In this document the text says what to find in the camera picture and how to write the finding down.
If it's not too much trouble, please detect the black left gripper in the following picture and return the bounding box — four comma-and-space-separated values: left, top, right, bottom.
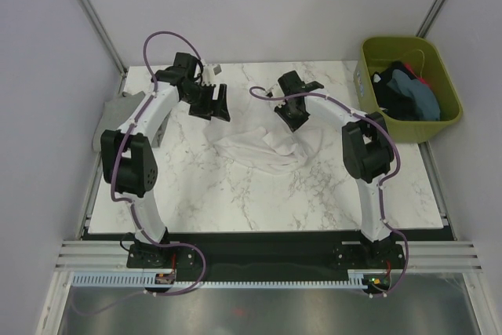
181, 83, 230, 123

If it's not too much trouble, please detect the white t-shirt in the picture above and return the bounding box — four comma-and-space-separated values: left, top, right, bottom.
203, 87, 324, 175

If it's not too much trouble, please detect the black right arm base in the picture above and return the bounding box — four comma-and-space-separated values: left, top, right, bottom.
333, 231, 405, 269

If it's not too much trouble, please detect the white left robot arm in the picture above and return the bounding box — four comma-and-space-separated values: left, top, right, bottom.
100, 53, 231, 267

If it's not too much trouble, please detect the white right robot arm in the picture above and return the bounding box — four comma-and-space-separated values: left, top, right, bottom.
275, 71, 395, 268

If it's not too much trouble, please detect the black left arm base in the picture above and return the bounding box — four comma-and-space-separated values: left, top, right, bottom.
119, 232, 195, 269

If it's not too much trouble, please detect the grey folded t-shirt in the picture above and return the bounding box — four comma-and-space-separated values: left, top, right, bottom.
92, 91, 145, 153

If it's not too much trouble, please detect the dark clothes pile in bin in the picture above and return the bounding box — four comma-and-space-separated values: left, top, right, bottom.
371, 60, 441, 122

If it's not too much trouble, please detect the olive green plastic bin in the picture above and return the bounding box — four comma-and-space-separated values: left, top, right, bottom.
354, 36, 463, 144

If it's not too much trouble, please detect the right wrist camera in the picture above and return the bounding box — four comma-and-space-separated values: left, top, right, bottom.
265, 84, 284, 110

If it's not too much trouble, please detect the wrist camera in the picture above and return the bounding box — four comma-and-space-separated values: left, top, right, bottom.
265, 84, 284, 110
202, 62, 222, 81

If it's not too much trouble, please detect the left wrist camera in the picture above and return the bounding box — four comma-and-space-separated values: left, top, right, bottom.
202, 62, 222, 81

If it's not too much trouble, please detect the white slotted cable duct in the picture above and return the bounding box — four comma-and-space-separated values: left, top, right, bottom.
71, 271, 368, 289

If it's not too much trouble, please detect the aluminium front frame rail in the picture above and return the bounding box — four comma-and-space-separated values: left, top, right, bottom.
56, 241, 482, 272

